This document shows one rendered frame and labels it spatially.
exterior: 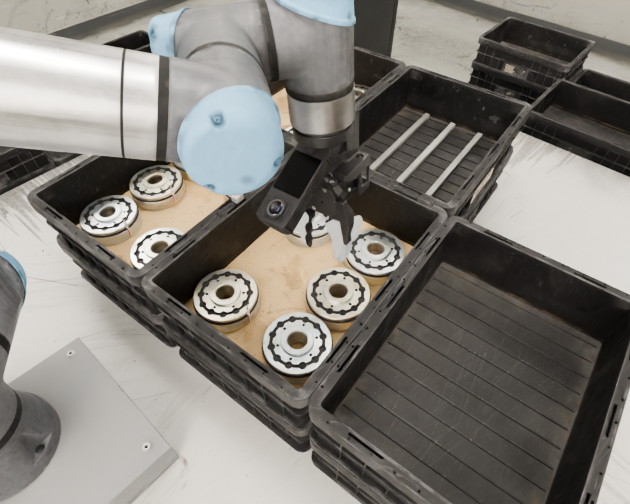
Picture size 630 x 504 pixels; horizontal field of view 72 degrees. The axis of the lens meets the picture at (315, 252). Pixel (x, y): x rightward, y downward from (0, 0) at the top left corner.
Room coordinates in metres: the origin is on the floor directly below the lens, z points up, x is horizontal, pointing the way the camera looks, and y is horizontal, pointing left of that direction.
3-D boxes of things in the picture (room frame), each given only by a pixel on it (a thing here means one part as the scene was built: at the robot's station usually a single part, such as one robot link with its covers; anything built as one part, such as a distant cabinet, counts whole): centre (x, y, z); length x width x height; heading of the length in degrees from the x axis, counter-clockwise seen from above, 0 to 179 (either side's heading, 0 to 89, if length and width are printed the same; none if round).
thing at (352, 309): (0.39, -0.04, 0.86); 0.10 x 0.10 x 0.01
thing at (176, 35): (0.40, 0.09, 1.23); 0.11 x 0.11 x 0.08; 13
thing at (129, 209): (0.57, 0.38, 0.86); 0.10 x 0.10 x 0.01
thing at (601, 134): (1.32, -0.98, 0.37); 0.40 x 0.30 x 0.45; 48
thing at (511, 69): (1.89, -0.95, 0.37); 0.40 x 0.30 x 0.45; 48
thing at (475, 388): (0.25, -0.22, 0.87); 0.40 x 0.30 x 0.11; 143
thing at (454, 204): (0.75, -0.22, 0.92); 0.40 x 0.30 x 0.02; 143
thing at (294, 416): (0.43, 0.02, 0.87); 0.40 x 0.30 x 0.11; 143
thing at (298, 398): (0.43, 0.02, 0.92); 0.40 x 0.30 x 0.02; 143
